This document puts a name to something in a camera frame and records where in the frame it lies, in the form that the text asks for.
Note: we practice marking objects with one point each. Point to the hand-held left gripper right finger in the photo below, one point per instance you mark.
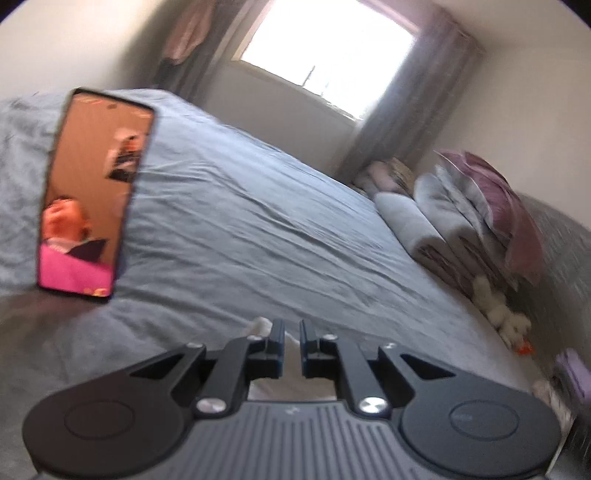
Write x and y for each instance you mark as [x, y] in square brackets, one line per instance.
[308, 355]

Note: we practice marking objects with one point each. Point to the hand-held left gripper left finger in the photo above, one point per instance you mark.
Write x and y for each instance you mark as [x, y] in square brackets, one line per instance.
[276, 355]

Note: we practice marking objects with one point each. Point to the white long-sleeved shirt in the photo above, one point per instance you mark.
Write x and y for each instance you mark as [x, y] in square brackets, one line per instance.
[291, 390]

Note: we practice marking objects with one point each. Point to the rolled grey quilt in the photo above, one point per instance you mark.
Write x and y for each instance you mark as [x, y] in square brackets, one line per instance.
[406, 226]

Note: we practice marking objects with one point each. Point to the pink bundled cloth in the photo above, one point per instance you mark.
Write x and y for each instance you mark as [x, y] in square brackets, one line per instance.
[383, 177]

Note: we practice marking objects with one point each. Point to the white plush toy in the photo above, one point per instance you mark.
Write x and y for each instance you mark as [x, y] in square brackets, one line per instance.
[498, 314]

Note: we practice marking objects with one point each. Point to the large folded grey quilt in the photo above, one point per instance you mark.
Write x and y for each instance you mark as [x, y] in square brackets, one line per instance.
[448, 207]

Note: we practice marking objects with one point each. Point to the orange packet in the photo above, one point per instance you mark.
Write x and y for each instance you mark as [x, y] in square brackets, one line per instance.
[525, 348]

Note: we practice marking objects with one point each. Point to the pink pillow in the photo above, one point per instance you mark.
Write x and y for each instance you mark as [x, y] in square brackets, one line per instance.
[503, 207]

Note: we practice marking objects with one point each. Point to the black smartphone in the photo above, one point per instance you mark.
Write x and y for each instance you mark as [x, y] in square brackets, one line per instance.
[92, 194]

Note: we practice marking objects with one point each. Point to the folded purple cloth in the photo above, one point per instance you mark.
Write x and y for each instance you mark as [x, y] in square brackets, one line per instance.
[571, 376]

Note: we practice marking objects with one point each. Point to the grey curtain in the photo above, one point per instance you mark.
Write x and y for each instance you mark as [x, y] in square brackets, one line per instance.
[194, 78]
[406, 101]

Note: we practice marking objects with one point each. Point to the window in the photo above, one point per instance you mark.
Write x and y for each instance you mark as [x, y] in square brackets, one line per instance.
[332, 50]

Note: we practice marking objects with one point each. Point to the pink hanging garment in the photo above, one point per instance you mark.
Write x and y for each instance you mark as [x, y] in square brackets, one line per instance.
[189, 32]

